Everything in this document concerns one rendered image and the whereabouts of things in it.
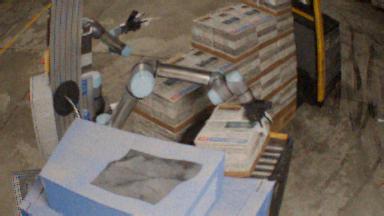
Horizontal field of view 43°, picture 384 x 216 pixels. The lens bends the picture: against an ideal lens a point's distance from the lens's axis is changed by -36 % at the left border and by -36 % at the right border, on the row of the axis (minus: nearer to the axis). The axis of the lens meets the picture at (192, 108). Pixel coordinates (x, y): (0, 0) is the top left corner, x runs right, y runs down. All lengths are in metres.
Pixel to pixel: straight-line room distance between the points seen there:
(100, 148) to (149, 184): 0.29
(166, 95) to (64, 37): 1.10
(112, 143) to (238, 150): 1.31
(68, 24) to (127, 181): 1.63
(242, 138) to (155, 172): 1.42
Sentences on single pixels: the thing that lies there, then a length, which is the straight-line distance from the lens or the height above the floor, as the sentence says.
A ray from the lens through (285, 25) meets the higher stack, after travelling 5.17.
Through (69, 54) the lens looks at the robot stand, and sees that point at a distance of 3.71.
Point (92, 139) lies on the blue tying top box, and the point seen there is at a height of 1.75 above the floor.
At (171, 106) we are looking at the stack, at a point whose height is 0.79.
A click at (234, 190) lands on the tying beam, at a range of 2.47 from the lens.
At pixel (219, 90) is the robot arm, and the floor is 1.25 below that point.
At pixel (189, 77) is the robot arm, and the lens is 3.66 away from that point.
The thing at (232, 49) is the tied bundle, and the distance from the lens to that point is 4.66.
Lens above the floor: 3.11
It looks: 32 degrees down
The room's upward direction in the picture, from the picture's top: 2 degrees counter-clockwise
